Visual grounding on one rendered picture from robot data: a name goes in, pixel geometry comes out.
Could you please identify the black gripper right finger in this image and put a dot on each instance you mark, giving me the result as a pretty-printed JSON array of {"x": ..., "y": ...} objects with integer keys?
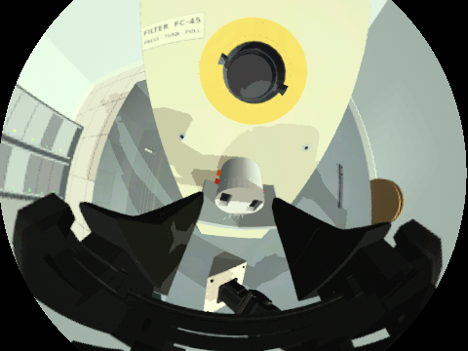
[{"x": 316, "y": 250}]

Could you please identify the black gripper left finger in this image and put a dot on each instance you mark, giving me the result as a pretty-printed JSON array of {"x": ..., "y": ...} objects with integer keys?
[{"x": 156, "y": 241}]

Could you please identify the white cylinder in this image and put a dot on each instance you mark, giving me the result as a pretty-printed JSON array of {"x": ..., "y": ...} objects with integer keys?
[{"x": 239, "y": 189}]

